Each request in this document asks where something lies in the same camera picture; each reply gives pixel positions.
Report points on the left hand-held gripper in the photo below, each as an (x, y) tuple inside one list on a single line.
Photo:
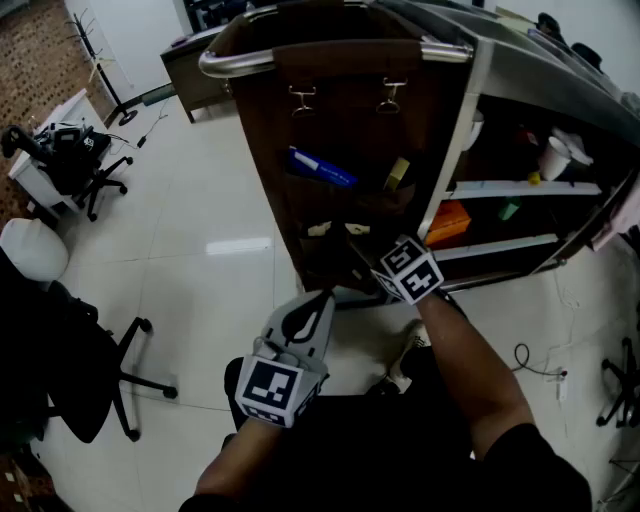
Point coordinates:
[(270, 385)]

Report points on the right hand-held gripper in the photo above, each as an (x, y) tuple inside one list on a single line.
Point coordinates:
[(412, 275)]

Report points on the person's right forearm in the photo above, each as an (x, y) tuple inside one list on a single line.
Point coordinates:
[(470, 370)]

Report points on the person's left forearm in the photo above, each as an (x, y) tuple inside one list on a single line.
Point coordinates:
[(240, 460)]

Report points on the service cart with shelves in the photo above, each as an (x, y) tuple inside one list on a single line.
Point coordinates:
[(235, 62)]

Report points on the small white tag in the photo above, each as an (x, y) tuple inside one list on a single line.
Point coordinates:
[(357, 275)]

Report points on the orange box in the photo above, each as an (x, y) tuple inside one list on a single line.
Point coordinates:
[(447, 222)]

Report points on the person's white shoe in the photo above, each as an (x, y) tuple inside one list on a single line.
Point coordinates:
[(407, 350)]

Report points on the green small container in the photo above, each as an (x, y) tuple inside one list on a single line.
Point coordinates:
[(509, 208)]

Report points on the blue flat box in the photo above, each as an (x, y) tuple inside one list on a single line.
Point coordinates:
[(320, 167)]

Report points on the small yellow plastic block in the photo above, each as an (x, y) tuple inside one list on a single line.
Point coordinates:
[(534, 178)]

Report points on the white bucket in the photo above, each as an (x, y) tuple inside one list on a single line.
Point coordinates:
[(475, 130)]

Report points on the person's black clothing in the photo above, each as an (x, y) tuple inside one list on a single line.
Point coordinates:
[(380, 450)]

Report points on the metal hook clip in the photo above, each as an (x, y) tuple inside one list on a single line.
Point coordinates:
[(302, 102), (391, 97)]

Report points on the dark red box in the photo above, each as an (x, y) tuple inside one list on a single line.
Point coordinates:
[(527, 136)]

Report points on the white paper cup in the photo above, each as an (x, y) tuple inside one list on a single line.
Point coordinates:
[(554, 159)]

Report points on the white power strip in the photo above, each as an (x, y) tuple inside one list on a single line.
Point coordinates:
[(561, 385)]

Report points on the pink cloth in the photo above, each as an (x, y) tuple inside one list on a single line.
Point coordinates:
[(622, 215)]

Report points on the black chair base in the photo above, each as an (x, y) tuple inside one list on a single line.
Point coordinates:
[(622, 385)]

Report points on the black power adapter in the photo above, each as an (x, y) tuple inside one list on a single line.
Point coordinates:
[(141, 141)]

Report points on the dark brown cabinet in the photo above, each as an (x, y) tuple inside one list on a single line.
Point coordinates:
[(192, 75)]

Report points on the small black office chair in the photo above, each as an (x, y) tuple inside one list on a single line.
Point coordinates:
[(95, 175)]

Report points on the dark green cylinder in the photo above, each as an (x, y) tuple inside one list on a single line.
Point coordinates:
[(157, 95)]

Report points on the large black office chair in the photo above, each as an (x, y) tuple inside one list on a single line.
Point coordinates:
[(60, 360)]

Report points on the black tripod stand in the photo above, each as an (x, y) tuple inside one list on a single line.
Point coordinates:
[(627, 475)]

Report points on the white round bin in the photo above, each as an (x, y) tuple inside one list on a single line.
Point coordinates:
[(32, 250)]

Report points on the black coat rack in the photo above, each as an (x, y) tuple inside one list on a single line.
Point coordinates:
[(107, 82)]

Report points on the white desk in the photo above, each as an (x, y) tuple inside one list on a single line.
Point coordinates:
[(30, 180)]

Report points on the pale coat hanger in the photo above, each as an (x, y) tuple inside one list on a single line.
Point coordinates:
[(102, 67)]

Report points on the black handheld device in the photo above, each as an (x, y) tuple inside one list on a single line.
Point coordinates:
[(20, 142)]

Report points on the cardboard box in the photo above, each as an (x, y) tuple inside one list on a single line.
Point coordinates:
[(20, 485)]

